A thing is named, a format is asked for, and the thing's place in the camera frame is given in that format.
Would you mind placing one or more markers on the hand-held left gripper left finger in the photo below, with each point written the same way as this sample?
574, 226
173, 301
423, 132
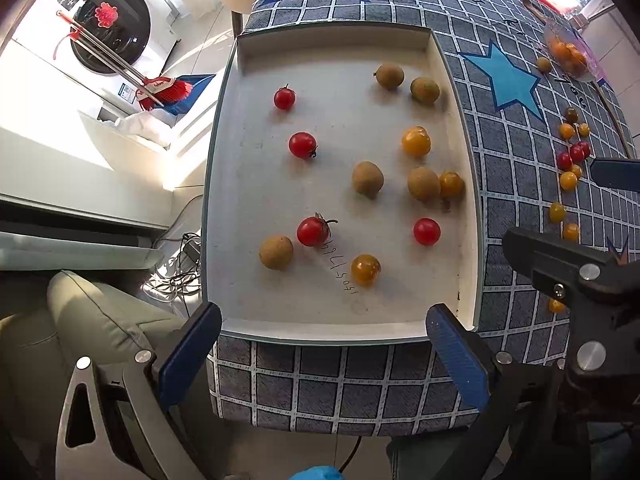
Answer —
192, 350

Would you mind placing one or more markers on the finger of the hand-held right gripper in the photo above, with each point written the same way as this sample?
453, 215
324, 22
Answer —
615, 174
545, 265

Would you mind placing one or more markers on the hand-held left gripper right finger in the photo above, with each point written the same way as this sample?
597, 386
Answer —
460, 355

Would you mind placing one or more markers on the red cherry tomato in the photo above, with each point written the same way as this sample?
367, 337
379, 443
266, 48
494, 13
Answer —
586, 148
302, 145
284, 99
576, 154
564, 161
312, 231
426, 231

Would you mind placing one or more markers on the yellow cherry tomato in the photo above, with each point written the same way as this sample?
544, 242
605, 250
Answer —
416, 142
451, 184
365, 270

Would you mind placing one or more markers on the white shallow tray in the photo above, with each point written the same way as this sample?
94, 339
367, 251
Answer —
340, 110

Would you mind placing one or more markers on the row of yellow cherry tomatoes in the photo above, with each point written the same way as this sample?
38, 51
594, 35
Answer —
568, 180

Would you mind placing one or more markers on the thin wooden stick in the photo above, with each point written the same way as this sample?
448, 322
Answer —
612, 115

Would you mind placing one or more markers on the dark brown longan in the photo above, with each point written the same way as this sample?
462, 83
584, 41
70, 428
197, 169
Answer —
571, 114

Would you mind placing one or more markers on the grey power adapter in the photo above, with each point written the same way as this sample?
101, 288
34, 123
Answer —
191, 252

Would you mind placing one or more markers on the beige cushioned chair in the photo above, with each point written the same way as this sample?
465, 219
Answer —
100, 305

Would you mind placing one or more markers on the pile of orange cherry tomatoes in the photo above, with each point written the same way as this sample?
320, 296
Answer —
562, 51

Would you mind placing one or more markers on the grey grid star tablecloth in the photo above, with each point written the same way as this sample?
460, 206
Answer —
325, 375

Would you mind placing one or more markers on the clear plastic bowl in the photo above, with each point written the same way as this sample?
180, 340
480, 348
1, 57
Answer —
555, 30

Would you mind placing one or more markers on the blue crinkled cloth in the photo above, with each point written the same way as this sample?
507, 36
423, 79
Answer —
317, 474

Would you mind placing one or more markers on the white low cabinet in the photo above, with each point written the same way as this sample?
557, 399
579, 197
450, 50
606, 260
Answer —
75, 180

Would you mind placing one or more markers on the white plastic bag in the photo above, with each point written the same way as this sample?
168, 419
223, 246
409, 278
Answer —
145, 127

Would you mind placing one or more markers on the red broom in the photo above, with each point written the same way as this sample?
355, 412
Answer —
167, 91

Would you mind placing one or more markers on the blue dustpan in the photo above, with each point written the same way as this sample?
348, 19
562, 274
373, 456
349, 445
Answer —
197, 85

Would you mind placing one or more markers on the white washing machine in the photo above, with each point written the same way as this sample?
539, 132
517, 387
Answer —
130, 15

